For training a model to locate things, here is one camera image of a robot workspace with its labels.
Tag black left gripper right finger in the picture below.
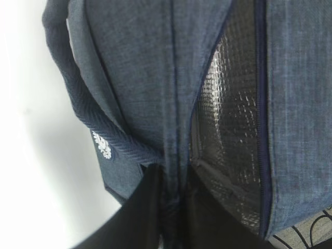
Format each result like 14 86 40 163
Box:
181 169 270 249

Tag dark blue lunch bag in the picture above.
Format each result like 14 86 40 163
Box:
42 1 331 248

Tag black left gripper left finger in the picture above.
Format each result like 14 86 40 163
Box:
77 164 162 249

